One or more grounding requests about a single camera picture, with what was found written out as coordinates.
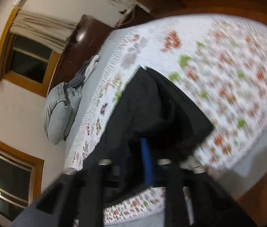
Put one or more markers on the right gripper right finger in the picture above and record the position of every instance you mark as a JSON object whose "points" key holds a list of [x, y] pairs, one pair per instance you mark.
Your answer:
{"points": [[192, 198]]}

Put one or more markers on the wooden framed window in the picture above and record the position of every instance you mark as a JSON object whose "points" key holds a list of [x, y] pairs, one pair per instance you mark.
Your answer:
{"points": [[20, 180], [24, 62]]}

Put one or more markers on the grey and white clothes pile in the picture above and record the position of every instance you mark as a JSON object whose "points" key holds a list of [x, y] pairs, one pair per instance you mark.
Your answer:
{"points": [[84, 72]]}

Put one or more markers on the black pants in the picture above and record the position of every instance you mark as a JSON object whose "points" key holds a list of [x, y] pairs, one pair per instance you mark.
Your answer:
{"points": [[152, 120]]}

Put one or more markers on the lower wooden framed window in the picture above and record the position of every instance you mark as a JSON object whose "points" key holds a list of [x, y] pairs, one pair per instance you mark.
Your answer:
{"points": [[20, 180]]}

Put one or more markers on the grey pillow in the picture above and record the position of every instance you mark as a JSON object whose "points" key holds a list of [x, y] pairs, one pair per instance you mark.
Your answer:
{"points": [[60, 110]]}

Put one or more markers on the beige curtain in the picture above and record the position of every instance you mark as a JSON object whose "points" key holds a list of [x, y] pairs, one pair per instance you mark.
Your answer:
{"points": [[50, 32]]}

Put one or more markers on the floral quilted bedspread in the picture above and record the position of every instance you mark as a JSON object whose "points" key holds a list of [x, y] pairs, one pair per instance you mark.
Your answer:
{"points": [[172, 105]]}

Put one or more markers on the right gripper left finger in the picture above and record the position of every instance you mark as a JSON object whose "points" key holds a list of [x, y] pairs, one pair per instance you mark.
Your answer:
{"points": [[79, 194]]}

